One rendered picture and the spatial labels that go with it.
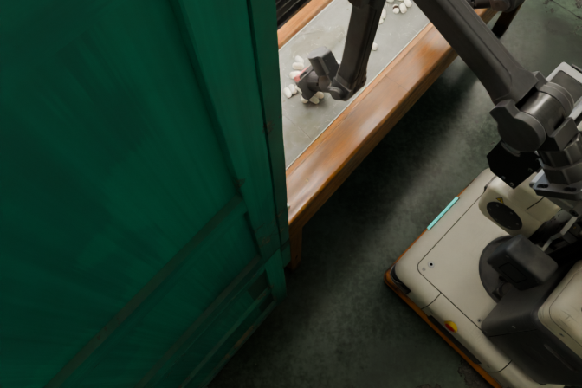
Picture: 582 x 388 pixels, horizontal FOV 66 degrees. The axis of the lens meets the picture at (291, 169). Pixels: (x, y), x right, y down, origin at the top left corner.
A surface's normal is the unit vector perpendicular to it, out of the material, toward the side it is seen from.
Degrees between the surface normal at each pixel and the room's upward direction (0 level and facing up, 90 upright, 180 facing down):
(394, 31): 0
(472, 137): 0
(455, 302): 0
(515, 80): 21
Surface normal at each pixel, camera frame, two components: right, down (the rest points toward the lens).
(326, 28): -0.01, -0.40
